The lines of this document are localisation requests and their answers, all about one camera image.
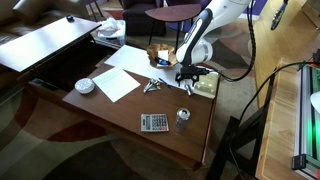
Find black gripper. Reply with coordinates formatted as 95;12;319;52
174;64;211;93

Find olive green book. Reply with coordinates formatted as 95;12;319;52
193;71;220;99

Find black pen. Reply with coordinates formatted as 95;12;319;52
158;77;174;89

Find silver drink can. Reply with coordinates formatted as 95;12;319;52
174;107;192;134

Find black sunglasses with blue lenses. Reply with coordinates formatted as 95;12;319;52
154;56;172;67

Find white folded paper slip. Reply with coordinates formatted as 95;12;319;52
157;49;170;68

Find grey desk calculator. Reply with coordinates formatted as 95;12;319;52
140;113;170;133

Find brown wooden coffee table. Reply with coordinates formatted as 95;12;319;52
28;43;221;171

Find large white paper sheet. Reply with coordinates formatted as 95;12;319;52
104;44;184;88

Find round wooden side table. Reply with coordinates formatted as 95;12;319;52
144;3;203;51

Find small white paper sheet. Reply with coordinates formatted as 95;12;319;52
92;66;142;104

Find dark upholstered armchair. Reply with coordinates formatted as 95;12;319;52
121;0;168;37

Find clear plastic storage bin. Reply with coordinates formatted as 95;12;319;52
94;19;127;48

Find light wooden robot bench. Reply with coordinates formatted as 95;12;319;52
254;0;320;180

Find white plastic bag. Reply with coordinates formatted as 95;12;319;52
96;17;121;36

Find white bowl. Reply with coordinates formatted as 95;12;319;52
74;77;96;95

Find brown leather couch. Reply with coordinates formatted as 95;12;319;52
0;0;91;44

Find black metal bench frame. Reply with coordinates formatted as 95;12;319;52
206;71;278;180

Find black bench cable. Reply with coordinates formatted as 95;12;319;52
229;60;320;174

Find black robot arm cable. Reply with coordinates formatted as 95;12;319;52
208;0;258;83

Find aluminium rail frame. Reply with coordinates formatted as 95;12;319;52
292;63;320;180

